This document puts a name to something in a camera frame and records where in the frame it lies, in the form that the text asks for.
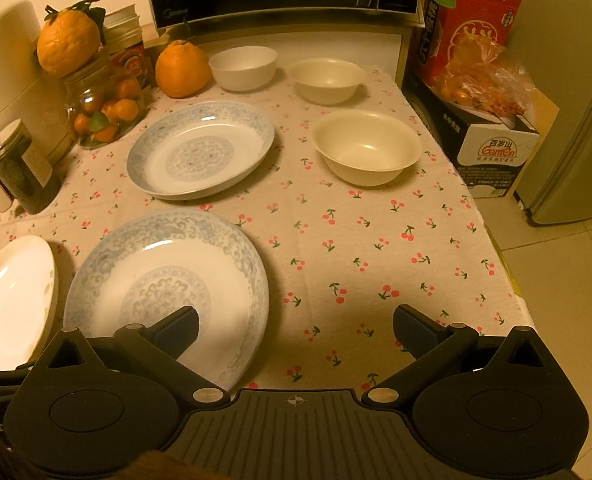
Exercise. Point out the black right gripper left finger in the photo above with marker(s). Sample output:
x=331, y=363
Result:
x=153, y=352

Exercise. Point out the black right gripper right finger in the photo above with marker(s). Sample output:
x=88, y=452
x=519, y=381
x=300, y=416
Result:
x=435, y=349

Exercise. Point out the plain white plate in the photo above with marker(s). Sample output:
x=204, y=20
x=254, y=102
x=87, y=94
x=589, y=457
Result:
x=28, y=296

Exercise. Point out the blue patterned plate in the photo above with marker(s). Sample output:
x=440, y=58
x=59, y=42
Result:
x=158, y=263
x=200, y=150

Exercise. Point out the large cream bowl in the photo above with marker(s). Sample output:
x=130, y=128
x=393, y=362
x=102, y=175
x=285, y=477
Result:
x=365, y=148

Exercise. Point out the small white bowl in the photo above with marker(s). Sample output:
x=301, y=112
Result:
x=244, y=69

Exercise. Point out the medium cream bowl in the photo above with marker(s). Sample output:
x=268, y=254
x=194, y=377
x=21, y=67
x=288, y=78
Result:
x=325, y=81

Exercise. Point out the white kitchen appliance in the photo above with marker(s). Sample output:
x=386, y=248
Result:
x=27, y=92

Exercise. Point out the cherry print tablecloth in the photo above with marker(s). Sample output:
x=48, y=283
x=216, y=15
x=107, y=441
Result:
x=339, y=259

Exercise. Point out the dark jar with metal lid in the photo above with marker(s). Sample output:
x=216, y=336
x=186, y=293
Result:
x=25, y=170

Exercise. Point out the black white cardboard box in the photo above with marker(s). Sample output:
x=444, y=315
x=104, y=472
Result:
x=488, y=152

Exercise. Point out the glass jar with kumquats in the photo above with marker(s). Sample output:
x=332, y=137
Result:
x=104, y=102

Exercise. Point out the orange citrus on table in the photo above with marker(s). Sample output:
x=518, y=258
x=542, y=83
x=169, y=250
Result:
x=182, y=69

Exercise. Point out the plastic bag of oranges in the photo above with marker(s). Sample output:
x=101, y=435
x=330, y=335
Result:
x=484, y=75

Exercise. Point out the orange citrus on jar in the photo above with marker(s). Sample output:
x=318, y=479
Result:
x=70, y=37

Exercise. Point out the stacked metal tins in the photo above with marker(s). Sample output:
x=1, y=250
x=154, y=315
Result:
x=124, y=41

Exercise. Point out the grey refrigerator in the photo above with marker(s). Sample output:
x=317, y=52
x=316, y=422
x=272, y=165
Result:
x=553, y=38

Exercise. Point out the red gift box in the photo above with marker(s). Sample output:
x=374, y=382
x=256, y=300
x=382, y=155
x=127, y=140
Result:
x=432, y=46

